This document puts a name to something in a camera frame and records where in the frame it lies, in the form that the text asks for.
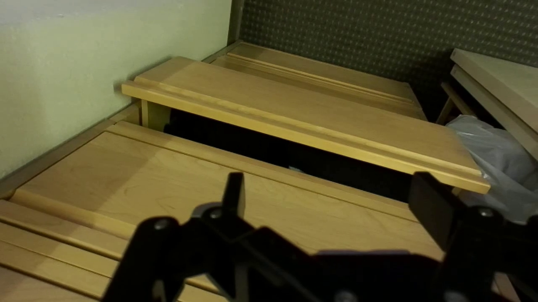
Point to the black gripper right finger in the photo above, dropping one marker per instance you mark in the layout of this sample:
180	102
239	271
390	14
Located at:
437	212

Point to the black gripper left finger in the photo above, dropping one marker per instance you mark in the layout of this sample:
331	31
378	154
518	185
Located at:
234	196

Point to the grey plastic bag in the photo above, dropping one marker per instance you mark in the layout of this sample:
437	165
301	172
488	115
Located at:
504	157

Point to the light wood dresser frame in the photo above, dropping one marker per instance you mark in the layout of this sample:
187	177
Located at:
56	160

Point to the white closet door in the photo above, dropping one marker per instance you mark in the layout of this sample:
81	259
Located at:
498	78

